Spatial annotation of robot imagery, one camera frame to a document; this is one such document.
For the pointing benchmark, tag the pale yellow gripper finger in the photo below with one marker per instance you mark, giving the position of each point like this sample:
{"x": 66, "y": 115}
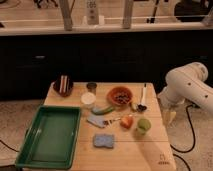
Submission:
{"x": 168, "y": 116}

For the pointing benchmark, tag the blue sponge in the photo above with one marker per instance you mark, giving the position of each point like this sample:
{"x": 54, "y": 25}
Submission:
{"x": 103, "y": 140}

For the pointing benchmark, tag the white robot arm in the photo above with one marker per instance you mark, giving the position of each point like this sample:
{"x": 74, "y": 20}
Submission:
{"x": 185, "y": 82}

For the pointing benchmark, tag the green plastic tray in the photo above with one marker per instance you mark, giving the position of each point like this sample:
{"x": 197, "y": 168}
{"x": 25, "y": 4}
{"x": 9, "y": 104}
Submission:
{"x": 51, "y": 139}

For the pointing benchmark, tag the green plastic cup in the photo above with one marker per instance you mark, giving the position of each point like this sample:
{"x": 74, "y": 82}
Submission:
{"x": 143, "y": 125}

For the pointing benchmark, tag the orange toy fruit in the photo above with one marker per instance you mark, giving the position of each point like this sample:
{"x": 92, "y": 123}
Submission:
{"x": 126, "y": 121}

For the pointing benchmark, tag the orange bowl with food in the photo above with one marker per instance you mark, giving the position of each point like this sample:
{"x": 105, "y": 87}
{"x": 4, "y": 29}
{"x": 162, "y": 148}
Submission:
{"x": 120, "y": 96}

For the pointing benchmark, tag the blue cloth piece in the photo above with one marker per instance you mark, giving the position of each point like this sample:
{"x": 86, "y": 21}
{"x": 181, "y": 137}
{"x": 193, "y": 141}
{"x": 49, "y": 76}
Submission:
{"x": 96, "y": 120}

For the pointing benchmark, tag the green toy cucumber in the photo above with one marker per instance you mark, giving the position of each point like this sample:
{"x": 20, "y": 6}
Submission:
{"x": 98, "y": 111}

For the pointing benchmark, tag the white round container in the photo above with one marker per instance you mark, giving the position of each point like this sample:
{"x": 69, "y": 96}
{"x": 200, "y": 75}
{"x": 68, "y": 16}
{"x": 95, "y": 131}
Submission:
{"x": 88, "y": 99}

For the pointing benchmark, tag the small dark metal cup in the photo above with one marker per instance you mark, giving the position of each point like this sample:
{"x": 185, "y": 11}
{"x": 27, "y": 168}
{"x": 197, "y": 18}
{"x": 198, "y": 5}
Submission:
{"x": 91, "y": 87}

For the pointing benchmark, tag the black object top right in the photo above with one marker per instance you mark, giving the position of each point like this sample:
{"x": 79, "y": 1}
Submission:
{"x": 190, "y": 11}

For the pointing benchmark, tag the white handled black spoon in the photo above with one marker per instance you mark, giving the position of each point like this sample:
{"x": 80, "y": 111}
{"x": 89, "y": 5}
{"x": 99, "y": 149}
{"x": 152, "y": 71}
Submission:
{"x": 141, "y": 106}

